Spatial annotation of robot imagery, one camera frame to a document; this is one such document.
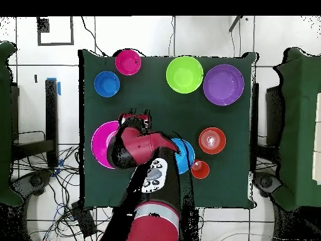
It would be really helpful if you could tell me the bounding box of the large pink bowl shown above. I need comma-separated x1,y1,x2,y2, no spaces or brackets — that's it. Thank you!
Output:
90,120,120,169

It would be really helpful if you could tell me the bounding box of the red bowl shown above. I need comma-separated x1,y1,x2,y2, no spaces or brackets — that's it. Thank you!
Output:
115,49,142,77

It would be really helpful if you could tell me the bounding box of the green bowl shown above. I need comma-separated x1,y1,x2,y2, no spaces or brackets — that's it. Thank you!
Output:
166,55,204,94

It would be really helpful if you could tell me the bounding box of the dark green tablecloth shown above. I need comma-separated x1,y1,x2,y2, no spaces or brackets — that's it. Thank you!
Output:
78,49,258,209

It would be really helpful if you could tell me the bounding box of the small dark blue bowl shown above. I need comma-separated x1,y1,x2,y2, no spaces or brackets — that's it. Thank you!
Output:
93,71,121,98

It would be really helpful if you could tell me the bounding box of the large light blue bowl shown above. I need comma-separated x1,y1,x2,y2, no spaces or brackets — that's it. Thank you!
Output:
171,137,196,175

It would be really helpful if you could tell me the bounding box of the orange bowl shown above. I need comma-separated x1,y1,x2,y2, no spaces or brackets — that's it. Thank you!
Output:
198,127,227,155

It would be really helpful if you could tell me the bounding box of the orange cup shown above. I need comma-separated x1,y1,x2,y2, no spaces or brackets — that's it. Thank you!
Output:
191,159,211,180

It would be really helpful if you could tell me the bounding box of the purple bowl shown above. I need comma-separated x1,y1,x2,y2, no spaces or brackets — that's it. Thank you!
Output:
203,63,245,107

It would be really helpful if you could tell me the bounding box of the black power brick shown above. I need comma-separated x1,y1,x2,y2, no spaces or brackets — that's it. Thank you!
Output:
71,201,98,238

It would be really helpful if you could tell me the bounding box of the black floor stand base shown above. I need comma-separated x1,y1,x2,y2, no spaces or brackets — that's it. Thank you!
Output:
9,169,54,199
251,171,283,198

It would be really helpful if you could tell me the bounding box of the green cloth side table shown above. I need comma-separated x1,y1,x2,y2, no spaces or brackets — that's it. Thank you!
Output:
0,41,24,208
271,47,321,212

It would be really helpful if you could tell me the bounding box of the white box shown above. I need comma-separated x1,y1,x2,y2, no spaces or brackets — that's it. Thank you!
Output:
311,92,321,186

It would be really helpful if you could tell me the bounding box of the black metal stand frame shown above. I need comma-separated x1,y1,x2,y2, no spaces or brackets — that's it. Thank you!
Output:
11,78,60,168

